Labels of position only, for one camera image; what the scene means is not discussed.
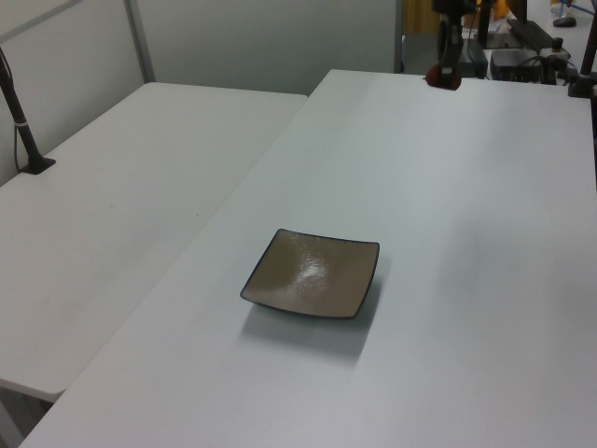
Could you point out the square brown ceramic plate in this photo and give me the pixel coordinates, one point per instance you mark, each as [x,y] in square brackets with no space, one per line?
[311,275]

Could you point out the dark brown upright pole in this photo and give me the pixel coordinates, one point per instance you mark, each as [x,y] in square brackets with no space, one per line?
[484,23]

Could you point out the dark camera pole with clamp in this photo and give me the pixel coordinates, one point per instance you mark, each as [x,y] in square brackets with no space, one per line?
[584,60]

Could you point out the emergency stop button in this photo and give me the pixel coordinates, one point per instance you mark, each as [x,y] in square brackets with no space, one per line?
[557,46]

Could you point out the black computer mouse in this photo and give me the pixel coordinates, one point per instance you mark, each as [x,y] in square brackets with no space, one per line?
[565,22]

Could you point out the black electronics box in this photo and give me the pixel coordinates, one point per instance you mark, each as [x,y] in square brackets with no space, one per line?
[515,65]

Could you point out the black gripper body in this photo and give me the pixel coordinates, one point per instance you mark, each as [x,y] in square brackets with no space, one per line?
[452,5]

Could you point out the small reddish-brown round food item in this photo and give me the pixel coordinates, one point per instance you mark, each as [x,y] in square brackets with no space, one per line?
[432,79]

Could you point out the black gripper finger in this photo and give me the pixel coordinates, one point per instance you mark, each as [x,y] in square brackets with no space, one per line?
[454,44]
[441,35]

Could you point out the yellow curtain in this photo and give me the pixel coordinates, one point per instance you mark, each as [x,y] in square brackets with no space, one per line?
[420,16]

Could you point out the white folding side table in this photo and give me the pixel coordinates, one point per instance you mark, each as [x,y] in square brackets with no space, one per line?
[102,210]

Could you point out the black monitor stand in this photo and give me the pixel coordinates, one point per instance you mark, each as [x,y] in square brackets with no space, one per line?
[527,28]

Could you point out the black camera pole with base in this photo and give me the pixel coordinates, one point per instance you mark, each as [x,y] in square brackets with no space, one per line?
[21,126]

